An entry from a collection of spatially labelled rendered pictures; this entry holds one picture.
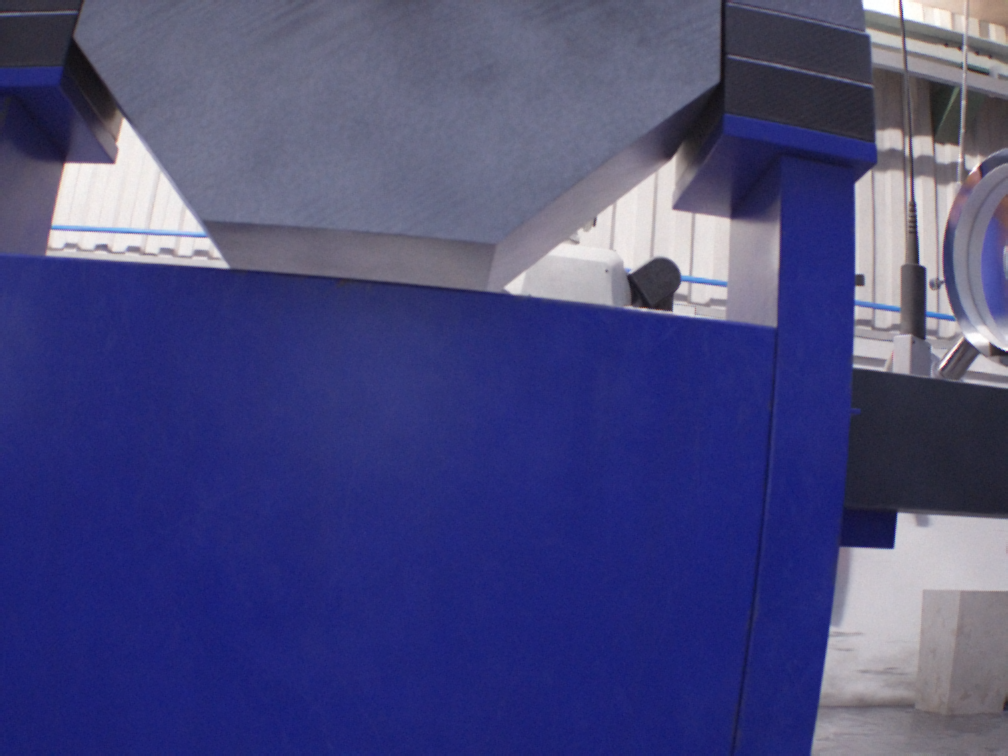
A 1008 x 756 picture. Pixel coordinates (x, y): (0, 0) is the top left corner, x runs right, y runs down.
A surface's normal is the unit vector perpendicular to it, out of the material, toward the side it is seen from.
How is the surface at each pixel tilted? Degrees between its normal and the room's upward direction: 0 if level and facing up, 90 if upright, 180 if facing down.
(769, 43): 90
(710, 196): 180
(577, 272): 90
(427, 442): 90
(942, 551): 90
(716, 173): 180
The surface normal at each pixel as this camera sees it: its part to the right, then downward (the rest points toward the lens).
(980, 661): 0.15, -0.07
